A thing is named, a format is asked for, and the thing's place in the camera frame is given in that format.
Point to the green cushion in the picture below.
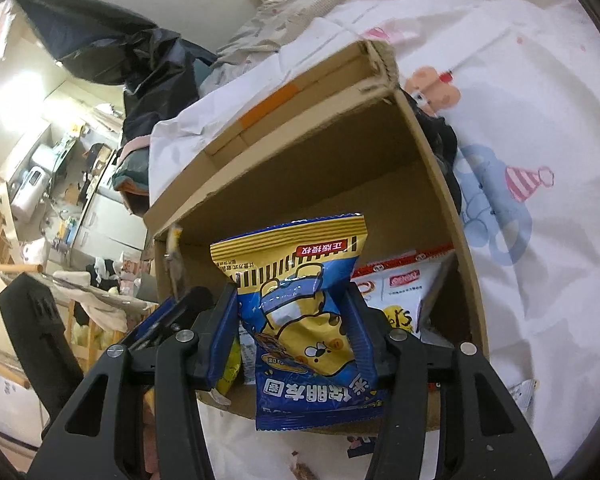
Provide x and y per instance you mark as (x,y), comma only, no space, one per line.
(130,175)

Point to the black plastic bag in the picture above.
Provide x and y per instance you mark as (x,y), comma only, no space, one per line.
(145,60)

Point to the white printed bedsheet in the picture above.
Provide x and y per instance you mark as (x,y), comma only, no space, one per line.
(530,85)

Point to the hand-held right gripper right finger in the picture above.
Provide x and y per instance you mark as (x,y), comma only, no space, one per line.
(362,340)

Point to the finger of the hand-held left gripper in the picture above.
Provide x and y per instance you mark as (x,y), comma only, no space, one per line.
(195,305)
(155,322)

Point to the striped biscuit stick packet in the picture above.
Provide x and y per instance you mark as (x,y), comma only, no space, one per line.
(174,260)

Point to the dark grey cloth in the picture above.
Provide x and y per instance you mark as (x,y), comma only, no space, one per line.
(442,145)

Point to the blue yellow snack packet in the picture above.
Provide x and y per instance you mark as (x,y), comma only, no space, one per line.
(305,320)

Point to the brown cardboard box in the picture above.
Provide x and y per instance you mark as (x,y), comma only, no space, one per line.
(340,160)

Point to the beige patterned quilt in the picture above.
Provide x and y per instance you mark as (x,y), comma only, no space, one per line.
(290,5)

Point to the white red snack packet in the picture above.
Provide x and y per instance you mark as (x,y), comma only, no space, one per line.
(405,290)

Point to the white kitchen appliance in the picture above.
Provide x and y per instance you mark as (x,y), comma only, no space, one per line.
(30,187)

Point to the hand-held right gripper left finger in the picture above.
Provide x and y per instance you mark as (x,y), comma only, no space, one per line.
(224,340)

